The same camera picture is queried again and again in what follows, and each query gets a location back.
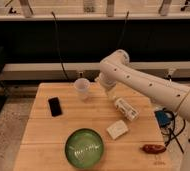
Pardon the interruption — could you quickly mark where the black cable right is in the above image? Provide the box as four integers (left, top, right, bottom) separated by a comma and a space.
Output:
116, 10, 130, 51

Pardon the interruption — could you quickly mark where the white wall outlet right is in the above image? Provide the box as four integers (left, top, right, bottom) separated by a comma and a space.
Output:
167, 68, 176, 77

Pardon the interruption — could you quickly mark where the black smartphone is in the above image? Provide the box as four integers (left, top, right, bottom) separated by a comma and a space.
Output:
48, 97, 62, 117

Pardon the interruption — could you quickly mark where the black cable left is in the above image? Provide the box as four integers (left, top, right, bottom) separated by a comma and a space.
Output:
50, 11, 71, 82

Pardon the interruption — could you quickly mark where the blue connector box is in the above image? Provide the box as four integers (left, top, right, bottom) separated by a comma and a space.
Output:
155, 110, 170, 127

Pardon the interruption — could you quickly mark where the white plastic bottle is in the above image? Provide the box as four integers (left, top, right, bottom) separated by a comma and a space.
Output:
114, 97, 139, 121

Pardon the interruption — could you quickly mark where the black floor cable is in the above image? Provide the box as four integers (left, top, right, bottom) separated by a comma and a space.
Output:
161, 109, 187, 154

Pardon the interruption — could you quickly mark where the green ceramic bowl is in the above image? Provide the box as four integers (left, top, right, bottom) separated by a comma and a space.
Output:
64, 128, 104, 169

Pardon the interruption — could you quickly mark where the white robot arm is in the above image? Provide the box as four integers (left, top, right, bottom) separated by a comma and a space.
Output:
98, 49, 190, 171

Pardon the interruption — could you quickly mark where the white soap bar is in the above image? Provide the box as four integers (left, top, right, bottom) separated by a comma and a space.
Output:
107, 120, 129, 140

